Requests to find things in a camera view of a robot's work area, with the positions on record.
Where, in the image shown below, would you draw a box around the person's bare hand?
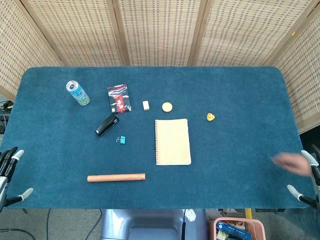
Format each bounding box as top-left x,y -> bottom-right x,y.
270,152 -> 313,177

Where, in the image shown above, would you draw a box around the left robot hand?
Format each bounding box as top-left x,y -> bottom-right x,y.
0,146 -> 34,212

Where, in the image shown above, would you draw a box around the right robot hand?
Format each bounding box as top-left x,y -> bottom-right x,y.
286,144 -> 320,210

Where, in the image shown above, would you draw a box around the black stapler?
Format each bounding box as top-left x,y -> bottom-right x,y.
94,114 -> 120,138

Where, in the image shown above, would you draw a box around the yellow spiral notebook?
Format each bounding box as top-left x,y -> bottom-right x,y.
154,118 -> 192,166

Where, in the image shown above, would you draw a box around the blue carpet table cover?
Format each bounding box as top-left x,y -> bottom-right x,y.
1,65 -> 311,210

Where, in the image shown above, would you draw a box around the pink plastic basket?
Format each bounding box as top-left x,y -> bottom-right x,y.
207,216 -> 267,240

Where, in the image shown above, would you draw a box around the woven bamboo screen panel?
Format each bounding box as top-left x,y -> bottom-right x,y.
20,0 -> 130,68
187,0 -> 316,68
261,0 -> 320,135
0,0 -> 62,101
112,0 -> 209,68

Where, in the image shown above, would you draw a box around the blue printed box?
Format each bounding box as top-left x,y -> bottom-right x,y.
216,220 -> 252,240

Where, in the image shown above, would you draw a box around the light blue drink can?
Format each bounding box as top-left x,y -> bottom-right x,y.
65,80 -> 91,107

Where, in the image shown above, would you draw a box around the wooden rolling pin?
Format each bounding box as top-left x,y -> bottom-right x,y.
87,172 -> 146,183

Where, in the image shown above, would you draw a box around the black red card box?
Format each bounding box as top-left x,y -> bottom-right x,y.
107,84 -> 133,115

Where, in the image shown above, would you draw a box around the grey blue robot torso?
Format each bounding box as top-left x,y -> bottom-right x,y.
99,208 -> 209,240

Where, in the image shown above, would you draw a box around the black floor cables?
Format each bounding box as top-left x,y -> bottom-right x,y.
0,99 -> 14,134

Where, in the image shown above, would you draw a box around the black cable on torso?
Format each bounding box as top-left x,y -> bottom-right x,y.
180,209 -> 188,240

